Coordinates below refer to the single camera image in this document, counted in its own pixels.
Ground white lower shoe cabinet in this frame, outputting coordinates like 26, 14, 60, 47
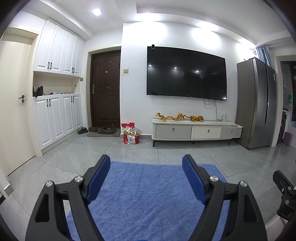
33, 93, 83, 150

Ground white grey TV console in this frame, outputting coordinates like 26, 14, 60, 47
152, 118, 243, 146

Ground large wall-mounted black television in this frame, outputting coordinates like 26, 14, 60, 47
147, 46, 227, 101

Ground cream interior door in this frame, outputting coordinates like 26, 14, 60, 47
1, 34, 35, 176

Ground black handbag on cabinet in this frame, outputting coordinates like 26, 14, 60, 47
33, 86, 45, 97

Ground golden dragon ornament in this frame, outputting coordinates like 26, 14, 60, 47
155, 112, 187, 121

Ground golden tiger ornament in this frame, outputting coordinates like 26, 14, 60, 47
189, 115, 204, 122

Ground blue striped curtain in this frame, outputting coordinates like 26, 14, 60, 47
256, 45, 273, 68

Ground dark brown entrance door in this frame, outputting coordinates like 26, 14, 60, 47
90, 50, 120, 128

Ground white upper wall cabinet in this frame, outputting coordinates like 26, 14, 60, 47
34, 18, 85, 77

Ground shoes on door mat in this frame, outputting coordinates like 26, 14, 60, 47
89, 124, 116, 134

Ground brown door mat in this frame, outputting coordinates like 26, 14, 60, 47
87, 129, 121, 137

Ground stainless steel refrigerator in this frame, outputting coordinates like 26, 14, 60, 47
236, 57, 277, 149

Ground red white gift bag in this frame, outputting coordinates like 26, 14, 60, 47
121, 123, 142, 145

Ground black shoe on floor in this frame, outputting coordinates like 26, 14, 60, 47
77, 127, 88, 135

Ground white cables under television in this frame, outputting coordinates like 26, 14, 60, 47
203, 98, 223, 122

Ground blue carpet rug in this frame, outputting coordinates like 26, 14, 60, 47
65, 160, 231, 241

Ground clear bottle on console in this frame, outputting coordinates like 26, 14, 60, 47
222, 113, 227, 121

